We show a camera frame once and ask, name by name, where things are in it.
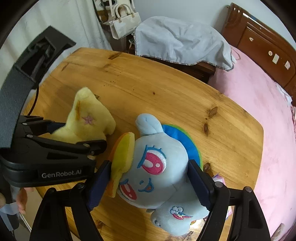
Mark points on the blue pony plush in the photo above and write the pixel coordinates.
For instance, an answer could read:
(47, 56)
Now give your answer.
(150, 172)

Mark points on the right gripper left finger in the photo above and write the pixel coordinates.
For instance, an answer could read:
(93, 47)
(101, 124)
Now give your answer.
(98, 184)

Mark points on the person's left hand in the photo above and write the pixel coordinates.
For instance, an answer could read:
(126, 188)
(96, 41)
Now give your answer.
(20, 198)

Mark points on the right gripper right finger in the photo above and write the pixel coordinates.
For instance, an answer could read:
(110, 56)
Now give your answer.
(202, 184)

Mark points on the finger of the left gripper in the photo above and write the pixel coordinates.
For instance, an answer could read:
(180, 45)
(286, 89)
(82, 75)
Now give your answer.
(94, 148)

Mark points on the pink snack packet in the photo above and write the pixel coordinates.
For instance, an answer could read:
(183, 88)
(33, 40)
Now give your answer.
(221, 189)

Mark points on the white handbag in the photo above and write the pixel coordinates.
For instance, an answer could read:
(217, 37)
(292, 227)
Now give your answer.
(122, 26)

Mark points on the yellow plush toy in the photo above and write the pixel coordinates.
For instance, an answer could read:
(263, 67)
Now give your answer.
(88, 120)

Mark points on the brown wooden headboard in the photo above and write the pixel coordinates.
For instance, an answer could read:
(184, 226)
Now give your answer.
(263, 45)

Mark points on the grey cloth cover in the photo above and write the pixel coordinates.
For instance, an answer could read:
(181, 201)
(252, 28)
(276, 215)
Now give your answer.
(181, 42)

